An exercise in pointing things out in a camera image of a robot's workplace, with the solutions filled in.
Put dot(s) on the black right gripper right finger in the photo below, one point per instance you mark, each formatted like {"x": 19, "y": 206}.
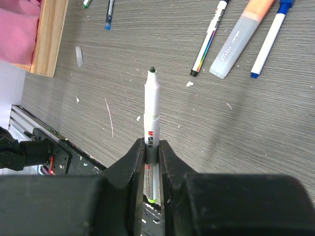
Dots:
{"x": 195, "y": 204}

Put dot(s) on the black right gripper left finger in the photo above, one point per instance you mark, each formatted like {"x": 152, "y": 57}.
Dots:
{"x": 35, "y": 205}

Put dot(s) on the white pen with lime end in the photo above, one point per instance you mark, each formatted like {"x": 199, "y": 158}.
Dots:
{"x": 151, "y": 134}

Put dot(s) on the white marker with blue end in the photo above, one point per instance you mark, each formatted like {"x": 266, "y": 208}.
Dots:
{"x": 267, "y": 45}

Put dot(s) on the grey highlighter with orange tip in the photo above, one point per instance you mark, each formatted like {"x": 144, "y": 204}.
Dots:
{"x": 233, "y": 46}

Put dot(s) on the white pen with black end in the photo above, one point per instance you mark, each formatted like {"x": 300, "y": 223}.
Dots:
{"x": 209, "y": 37}

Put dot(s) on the blue marker cap with eraser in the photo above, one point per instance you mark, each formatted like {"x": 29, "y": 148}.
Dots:
{"x": 285, "y": 5}

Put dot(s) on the orange highlighter cap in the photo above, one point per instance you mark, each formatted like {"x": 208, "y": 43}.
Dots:
{"x": 256, "y": 9}

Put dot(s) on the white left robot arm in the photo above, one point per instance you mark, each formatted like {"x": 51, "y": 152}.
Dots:
{"x": 17, "y": 155}

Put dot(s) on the clear pen cap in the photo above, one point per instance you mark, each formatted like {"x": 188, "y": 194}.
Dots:
{"x": 79, "y": 56}

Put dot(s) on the dark blue pen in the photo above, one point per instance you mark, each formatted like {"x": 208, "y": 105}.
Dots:
{"x": 109, "y": 15}

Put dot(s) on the wooden rack base tray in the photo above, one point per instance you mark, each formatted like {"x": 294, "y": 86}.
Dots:
{"x": 48, "y": 38}

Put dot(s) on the white marker with green end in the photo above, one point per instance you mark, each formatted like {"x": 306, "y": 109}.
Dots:
{"x": 86, "y": 3}

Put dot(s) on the pink cloth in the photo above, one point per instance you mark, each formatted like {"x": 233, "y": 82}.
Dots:
{"x": 18, "y": 29}

